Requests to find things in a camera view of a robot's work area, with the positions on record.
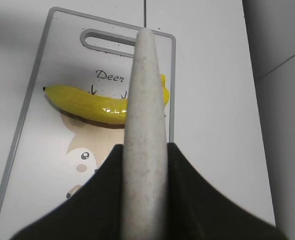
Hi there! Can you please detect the white handled kitchen knife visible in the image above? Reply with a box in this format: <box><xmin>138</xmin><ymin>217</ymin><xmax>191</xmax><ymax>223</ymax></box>
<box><xmin>120</xmin><ymin>28</ymin><xmax>168</xmax><ymax>240</ymax></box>

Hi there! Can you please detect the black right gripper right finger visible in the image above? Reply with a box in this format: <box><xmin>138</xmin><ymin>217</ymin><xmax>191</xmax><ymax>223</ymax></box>
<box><xmin>167</xmin><ymin>142</ymin><xmax>287</xmax><ymax>240</ymax></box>

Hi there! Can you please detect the white grey deer cutting board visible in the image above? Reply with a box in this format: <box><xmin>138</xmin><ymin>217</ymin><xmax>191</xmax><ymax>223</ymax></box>
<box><xmin>0</xmin><ymin>6</ymin><xmax>177</xmax><ymax>240</ymax></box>

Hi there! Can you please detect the yellow plastic banana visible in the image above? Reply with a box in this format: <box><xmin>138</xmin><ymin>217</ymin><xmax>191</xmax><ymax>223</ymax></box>
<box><xmin>42</xmin><ymin>74</ymin><xmax>171</xmax><ymax>125</ymax></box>

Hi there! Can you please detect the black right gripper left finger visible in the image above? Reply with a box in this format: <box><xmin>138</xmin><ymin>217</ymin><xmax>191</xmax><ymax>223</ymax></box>
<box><xmin>12</xmin><ymin>144</ymin><xmax>123</xmax><ymax>240</ymax></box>

